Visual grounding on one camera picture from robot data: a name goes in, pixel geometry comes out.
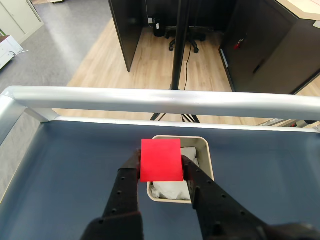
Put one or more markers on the black cylindrical bin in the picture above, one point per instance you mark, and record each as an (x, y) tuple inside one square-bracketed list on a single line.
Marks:
[(159, 27)]

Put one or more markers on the red cube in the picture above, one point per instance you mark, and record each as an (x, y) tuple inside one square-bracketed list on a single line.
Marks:
[(161, 160)]

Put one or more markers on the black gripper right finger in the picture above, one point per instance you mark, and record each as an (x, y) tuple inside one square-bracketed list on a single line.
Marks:
[(220, 215)]

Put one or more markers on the grey metal cabinet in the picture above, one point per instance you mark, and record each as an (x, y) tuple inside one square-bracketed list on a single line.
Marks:
[(17, 17)]

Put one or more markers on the black office chair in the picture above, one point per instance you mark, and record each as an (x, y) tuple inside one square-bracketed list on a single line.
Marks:
[(192, 37)]

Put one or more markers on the white square metal box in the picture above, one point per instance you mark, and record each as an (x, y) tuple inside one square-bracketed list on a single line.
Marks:
[(208, 160)]

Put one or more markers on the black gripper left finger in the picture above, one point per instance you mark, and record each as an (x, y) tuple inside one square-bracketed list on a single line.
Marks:
[(122, 195)]

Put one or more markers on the dark brown desk panel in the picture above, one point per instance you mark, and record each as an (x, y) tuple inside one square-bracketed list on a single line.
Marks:
[(127, 30)]

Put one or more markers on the white crumpled cloth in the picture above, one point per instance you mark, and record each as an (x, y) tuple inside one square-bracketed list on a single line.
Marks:
[(172, 190)]

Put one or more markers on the grey lettered floor object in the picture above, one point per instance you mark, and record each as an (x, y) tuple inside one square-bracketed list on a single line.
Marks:
[(272, 122)]

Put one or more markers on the black tripod stand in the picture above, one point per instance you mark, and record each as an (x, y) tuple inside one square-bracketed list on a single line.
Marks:
[(178, 50)]

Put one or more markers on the dark brown desk cabinet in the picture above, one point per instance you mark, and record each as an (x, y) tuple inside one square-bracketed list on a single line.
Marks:
[(270, 55)]

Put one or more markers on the silver metal cart rail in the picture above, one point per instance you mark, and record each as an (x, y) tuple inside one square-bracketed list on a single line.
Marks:
[(150, 98)]

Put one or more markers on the dark blue table mat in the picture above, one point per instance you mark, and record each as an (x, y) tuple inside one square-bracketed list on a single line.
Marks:
[(250, 162)]

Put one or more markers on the red hanging tag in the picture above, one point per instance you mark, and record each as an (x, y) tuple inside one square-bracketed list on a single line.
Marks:
[(238, 44)]

